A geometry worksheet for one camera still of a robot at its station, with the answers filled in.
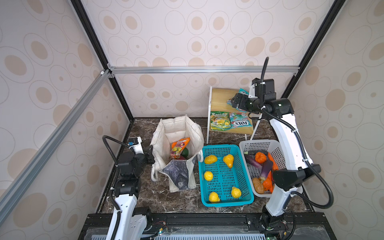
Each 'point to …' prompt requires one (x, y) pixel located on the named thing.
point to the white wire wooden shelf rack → (218, 102)
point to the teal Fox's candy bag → (239, 120)
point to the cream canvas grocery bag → (180, 174)
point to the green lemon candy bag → (220, 120)
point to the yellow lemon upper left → (210, 159)
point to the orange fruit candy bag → (177, 147)
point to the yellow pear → (229, 160)
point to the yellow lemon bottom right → (235, 192)
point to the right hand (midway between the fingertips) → (239, 101)
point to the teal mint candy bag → (242, 91)
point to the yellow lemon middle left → (208, 175)
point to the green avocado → (185, 152)
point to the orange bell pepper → (260, 157)
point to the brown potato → (258, 186)
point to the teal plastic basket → (223, 178)
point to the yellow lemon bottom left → (214, 198)
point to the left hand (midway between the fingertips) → (155, 144)
